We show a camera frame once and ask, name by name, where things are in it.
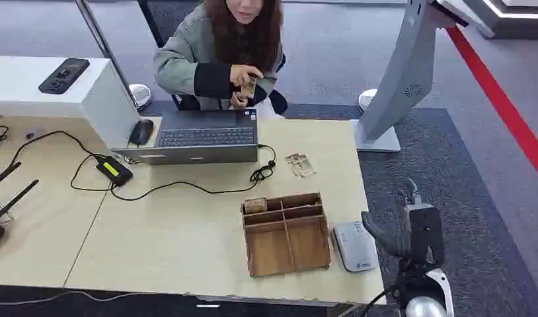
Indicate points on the black office chair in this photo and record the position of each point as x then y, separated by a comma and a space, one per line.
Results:
164, 19

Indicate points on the small black plug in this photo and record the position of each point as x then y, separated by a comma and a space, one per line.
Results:
29, 135

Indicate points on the grey laptop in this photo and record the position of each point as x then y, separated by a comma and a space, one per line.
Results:
207, 136

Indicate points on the black power adapter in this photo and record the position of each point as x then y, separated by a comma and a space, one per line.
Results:
114, 170

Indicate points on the grey kiosk stand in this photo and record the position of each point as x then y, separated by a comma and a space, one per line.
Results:
404, 78

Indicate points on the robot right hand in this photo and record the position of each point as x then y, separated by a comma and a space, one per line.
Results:
424, 234

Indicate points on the wooden compartment box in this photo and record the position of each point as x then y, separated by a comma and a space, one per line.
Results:
286, 240

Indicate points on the person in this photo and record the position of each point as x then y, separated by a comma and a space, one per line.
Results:
181, 61

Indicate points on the beige mouse pad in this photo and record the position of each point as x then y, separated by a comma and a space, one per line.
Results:
158, 136

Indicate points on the dark display platform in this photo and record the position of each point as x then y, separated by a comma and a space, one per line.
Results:
514, 17

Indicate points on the metal pole with round base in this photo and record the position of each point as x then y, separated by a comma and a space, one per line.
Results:
140, 95

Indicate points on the person's right hand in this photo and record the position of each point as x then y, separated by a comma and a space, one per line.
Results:
242, 75

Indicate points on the person's left hand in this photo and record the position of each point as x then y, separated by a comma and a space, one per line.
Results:
238, 102

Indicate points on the white round floor base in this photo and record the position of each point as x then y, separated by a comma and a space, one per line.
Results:
366, 99

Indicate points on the white label tag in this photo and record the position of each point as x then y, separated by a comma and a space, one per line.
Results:
207, 306

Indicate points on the black panel with sockets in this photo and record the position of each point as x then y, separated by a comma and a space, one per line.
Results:
64, 75

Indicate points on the white box cabinet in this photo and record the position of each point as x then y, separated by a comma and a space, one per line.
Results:
100, 105

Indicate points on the grey card reader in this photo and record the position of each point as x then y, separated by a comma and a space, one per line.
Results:
355, 247

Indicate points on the black computer mouse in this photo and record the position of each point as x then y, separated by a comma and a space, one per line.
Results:
141, 131

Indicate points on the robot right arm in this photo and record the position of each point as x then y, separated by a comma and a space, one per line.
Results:
422, 308

